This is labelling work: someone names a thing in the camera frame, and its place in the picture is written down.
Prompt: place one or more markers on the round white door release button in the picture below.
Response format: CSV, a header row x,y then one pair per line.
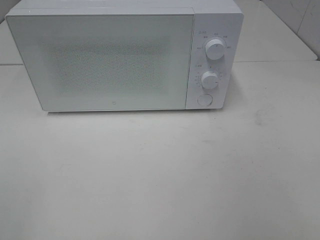
x,y
205,100

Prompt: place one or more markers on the white microwave knob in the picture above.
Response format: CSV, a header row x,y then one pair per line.
x,y
215,48
209,80

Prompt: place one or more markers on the white microwave door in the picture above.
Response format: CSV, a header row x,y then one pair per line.
x,y
106,62

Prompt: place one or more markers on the white microwave oven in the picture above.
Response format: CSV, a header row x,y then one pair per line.
x,y
211,18

